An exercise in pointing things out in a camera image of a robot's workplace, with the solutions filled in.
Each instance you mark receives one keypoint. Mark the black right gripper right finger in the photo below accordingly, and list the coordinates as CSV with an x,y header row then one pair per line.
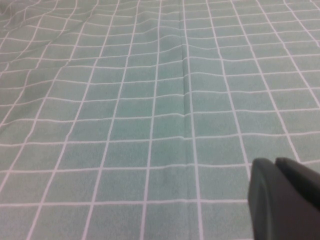
x,y
302,180

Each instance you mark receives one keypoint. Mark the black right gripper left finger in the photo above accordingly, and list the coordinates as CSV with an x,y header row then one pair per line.
x,y
282,212

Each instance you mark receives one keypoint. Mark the green white checked tablecloth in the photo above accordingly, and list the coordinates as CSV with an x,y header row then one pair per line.
x,y
125,100

